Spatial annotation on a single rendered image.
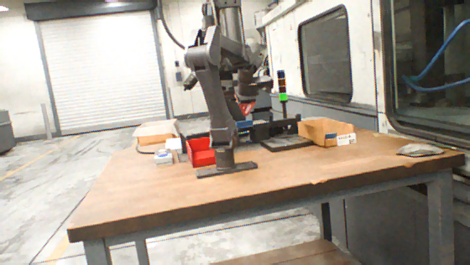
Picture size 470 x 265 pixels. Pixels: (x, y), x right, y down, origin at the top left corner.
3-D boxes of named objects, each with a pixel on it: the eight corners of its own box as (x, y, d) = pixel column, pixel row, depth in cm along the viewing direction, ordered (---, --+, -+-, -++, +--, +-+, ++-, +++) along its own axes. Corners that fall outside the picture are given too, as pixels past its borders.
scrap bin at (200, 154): (193, 168, 126) (190, 152, 125) (187, 153, 150) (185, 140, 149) (226, 162, 128) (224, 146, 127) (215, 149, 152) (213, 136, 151)
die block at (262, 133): (225, 148, 152) (222, 131, 151) (221, 144, 161) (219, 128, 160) (269, 141, 155) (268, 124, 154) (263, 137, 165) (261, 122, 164)
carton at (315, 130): (325, 150, 131) (323, 129, 130) (299, 139, 156) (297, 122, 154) (356, 144, 134) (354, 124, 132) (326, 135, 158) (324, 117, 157)
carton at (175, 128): (146, 155, 535) (140, 122, 527) (186, 150, 538) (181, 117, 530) (137, 167, 469) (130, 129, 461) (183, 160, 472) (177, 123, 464)
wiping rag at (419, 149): (386, 154, 116) (413, 159, 104) (384, 146, 116) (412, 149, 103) (422, 148, 119) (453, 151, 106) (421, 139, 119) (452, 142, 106)
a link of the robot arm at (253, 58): (246, 70, 142) (237, 41, 136) (266, 67, 138) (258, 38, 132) (235, 83, 134) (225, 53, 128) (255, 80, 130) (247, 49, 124)
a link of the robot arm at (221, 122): (222, 138, 122) (195, 44, 109) (240, 137, 119) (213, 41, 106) (214, 147, 117) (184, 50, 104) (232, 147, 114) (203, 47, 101)
